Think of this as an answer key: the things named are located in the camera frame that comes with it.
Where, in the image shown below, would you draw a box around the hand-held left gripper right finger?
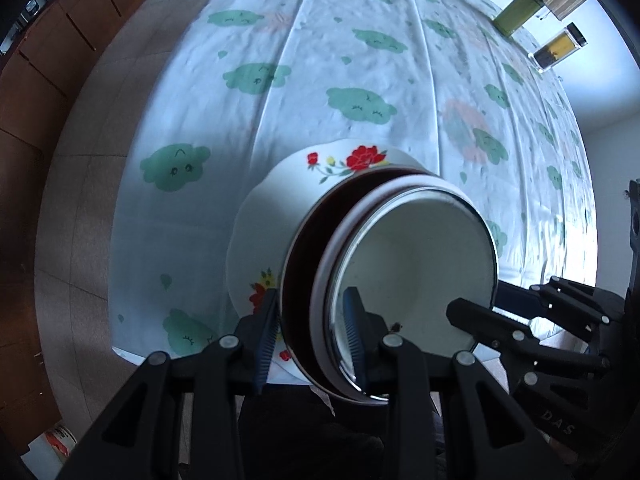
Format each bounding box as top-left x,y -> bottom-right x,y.
342,287 -> 571,480

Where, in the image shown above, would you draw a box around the red plastic bowl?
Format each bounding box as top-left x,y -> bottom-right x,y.
279,166 -> 497,405

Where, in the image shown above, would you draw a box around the white red plastic bag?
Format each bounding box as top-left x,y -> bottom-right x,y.
27,424 -> 79,472

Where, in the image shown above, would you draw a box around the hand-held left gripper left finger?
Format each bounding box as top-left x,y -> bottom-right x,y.
55,287 -> 281,480

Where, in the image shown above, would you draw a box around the white plate red flowers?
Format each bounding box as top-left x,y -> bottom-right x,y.
226,139 -> 443,366

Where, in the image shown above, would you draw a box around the white enamel cup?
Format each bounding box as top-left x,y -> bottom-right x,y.
342,191 -> 497,363

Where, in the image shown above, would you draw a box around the brown wooden cabinet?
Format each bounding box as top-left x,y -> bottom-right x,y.
0,0 -> 147,456

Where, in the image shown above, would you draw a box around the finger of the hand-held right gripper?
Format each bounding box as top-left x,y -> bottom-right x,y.
492,275 -> 626,333
446,298 -> 611,378

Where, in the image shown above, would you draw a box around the stainless steel bowl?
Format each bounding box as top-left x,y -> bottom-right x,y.
324,186 -> 500,394

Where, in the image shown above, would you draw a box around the green bottle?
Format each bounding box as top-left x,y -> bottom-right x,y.
492,0 -> 544,39

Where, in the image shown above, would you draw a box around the white green cloud tablecloth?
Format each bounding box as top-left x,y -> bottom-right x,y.
111,0 -> 601,386

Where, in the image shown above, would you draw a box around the clear glass tea bottle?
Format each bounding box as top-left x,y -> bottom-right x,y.
527,22 -> 590,74

